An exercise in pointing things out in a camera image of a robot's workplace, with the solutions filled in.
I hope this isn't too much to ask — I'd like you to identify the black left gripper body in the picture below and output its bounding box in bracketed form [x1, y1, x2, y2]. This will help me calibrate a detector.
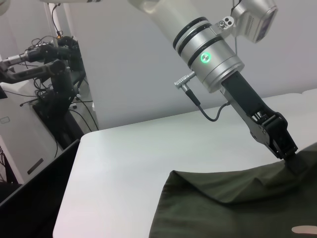
[221, 71, 279, 150]

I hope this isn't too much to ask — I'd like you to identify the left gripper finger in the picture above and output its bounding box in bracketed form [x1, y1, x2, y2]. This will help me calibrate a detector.
[263, 111, 299, 161]
[284, 152, 308, 176]

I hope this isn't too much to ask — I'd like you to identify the dark green FREE t-shirt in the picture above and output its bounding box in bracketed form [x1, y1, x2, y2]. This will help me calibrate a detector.
[152, 142, 317, 238]

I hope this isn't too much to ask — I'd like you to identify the black equipment stand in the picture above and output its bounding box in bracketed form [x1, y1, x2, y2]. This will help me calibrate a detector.
[32, 71, 100, 147]

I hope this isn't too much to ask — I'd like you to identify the white cabinet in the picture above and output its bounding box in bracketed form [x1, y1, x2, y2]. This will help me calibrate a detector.
[0, 81, 64, 184]

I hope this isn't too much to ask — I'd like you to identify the black flat monitor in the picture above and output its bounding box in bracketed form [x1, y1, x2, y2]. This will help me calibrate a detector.
[0, 138, 81, 238]

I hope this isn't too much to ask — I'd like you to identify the left gripper connector cable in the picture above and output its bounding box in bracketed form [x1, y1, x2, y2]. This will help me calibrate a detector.
[174, 71, 232, 122]

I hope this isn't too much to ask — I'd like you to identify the black jointed robot arm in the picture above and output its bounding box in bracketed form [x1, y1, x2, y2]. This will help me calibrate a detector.
[0, 59, 71, 84]

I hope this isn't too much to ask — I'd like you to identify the black loose cable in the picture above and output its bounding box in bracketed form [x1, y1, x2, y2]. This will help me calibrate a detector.
[71, 99, 99, 130]

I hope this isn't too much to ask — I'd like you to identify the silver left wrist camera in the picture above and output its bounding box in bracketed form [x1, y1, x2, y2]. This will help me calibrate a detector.
[212, 0, 278, 45]

